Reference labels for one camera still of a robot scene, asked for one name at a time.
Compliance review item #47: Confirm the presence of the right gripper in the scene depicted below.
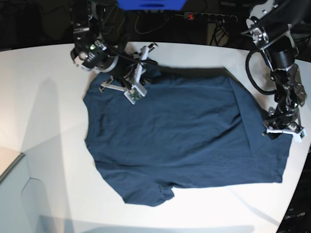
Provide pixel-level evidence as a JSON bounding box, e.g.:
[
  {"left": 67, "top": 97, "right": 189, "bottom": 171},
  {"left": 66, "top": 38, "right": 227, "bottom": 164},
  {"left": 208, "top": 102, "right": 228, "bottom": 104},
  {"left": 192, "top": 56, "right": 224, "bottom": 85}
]
[{"left": 99, "top": 43, "right": 158, "bottom": 94}]

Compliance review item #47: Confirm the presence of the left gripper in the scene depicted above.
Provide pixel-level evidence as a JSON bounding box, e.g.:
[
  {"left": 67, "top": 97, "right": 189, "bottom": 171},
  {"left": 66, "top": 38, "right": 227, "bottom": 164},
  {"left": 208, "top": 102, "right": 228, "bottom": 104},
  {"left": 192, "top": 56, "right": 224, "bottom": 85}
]
[{"left": 262, "top": 107, "right": 304, "bottom": 140}]

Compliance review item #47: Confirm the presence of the dark blue t-shirt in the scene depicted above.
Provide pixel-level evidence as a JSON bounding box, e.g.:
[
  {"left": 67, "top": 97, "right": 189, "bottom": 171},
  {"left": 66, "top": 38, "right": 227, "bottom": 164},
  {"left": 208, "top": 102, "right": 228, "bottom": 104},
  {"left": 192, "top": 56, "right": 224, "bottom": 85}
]
[{"left": 84, "top": 69, "right": 292, "bottom": 206}]

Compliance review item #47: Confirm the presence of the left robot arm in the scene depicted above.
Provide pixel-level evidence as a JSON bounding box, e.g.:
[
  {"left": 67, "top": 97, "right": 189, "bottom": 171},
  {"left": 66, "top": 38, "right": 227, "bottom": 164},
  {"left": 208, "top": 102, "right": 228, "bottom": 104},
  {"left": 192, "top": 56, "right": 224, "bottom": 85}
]
[{"left": 242, "top": 0, "right": 311, "bottom": 142}]

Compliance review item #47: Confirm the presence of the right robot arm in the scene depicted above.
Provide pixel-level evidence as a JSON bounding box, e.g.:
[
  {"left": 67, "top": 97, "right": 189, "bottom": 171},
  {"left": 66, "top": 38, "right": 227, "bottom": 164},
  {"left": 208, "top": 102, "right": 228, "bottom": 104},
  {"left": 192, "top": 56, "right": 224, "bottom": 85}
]
[{"left": 69, "top": 0, "right": 157, "bottom": 96}]

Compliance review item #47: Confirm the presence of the blue box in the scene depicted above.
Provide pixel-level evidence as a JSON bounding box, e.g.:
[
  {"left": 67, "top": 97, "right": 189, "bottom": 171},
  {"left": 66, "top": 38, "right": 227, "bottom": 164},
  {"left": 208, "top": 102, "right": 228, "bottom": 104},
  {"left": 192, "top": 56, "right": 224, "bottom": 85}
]
[{"left": 117, "top": 0, "right": 186, "bottom": 11}]

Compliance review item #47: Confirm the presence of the white power strip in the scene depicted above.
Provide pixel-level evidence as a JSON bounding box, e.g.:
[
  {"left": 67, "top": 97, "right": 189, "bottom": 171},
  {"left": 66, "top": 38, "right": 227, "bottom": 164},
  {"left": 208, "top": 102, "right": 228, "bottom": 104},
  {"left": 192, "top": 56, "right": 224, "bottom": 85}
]
[{"left": 183, "top": 12, "right": 238, "bottom": 24}]

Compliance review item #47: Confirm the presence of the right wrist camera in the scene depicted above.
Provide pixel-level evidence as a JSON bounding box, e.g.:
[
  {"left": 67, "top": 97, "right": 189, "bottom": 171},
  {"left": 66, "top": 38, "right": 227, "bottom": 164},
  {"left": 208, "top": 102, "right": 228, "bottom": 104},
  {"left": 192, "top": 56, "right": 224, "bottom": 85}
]
[{"left": 124, "top": 84, "right": 147, "bottom": 105}]

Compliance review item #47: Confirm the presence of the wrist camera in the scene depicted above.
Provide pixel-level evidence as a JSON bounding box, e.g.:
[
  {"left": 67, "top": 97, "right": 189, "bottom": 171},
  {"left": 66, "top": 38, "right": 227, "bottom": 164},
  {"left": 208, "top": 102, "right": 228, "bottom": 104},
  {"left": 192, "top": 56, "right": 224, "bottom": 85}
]
[
  {"left": 293, "top": 128, "right": 307, "bottom": 143},
  {"left": 124, "top": 84, "right": 147, "bottom": 105}
]

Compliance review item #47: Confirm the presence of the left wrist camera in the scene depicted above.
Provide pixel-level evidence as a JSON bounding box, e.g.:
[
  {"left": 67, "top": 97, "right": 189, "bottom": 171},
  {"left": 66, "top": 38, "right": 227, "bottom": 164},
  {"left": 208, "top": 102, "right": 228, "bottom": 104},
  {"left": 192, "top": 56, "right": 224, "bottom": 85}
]
[{"left": 293, "top": 128, "right": 307, "bottom": 143}]

